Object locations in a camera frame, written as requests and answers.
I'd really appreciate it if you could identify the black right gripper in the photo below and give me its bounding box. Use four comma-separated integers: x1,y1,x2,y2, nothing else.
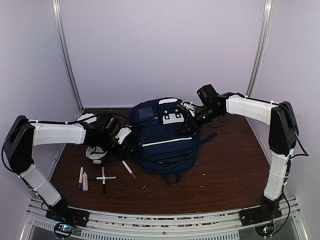
177,105,222,134

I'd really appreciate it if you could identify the navy blue student backpack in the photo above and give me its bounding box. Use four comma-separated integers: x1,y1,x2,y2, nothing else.
127,97,217,185

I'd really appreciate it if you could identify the blue white marker horizontal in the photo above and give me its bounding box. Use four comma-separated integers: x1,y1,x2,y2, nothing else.
88,176,118,181

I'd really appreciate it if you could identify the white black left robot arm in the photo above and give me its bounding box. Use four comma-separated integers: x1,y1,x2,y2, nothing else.
0,113,132,227

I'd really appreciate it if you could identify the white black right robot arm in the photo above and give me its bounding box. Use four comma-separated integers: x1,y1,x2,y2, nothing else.
175,84,299,226

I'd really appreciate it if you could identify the white bowl teal outside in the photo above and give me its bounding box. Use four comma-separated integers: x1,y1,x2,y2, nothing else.
85,146,109,165

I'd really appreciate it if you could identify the white scalloped ceramic dish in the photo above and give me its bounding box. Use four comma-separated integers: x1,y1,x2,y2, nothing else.
76,113,97,124

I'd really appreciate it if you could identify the black white marker vertical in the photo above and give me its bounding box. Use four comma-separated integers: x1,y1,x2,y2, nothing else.
102,166,106,194

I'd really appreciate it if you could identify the white marker red cap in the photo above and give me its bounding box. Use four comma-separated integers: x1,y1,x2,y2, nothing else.
121,160,136,179

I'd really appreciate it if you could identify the pink white correction stick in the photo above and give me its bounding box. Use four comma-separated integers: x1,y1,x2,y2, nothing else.
82,172,89,191

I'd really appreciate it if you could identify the white marker blue cap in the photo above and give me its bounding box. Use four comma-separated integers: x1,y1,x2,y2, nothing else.
78,166,84,190

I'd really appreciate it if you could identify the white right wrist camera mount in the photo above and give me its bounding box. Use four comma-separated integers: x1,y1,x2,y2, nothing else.
180,101,196,117

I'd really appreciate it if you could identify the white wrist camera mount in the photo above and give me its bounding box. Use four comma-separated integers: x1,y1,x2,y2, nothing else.
180,101,196,117
114,126,132,145

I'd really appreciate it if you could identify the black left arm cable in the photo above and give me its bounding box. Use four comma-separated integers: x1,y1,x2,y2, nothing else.
0,113,131,173

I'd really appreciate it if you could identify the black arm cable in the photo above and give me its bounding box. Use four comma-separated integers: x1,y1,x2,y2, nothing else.
0,113,131,173
239,129,310,231

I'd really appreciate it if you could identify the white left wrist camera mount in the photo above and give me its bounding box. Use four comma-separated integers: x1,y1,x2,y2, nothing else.
114,126,132,145

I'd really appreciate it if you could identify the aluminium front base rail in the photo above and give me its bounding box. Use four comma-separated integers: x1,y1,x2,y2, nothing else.
19,196,310,240

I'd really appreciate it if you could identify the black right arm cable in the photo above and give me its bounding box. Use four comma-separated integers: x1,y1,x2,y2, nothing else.
239,129,310,231

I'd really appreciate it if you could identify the aluminium right corner post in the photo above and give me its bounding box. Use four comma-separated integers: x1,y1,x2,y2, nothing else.
245,0,274,97

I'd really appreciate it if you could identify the aluminium corner post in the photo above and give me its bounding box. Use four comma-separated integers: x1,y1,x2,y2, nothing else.
52,0,84,112
245,0,274,97

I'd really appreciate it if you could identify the aluminium left corner post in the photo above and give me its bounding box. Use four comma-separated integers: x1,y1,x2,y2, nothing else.
52,0,84,112

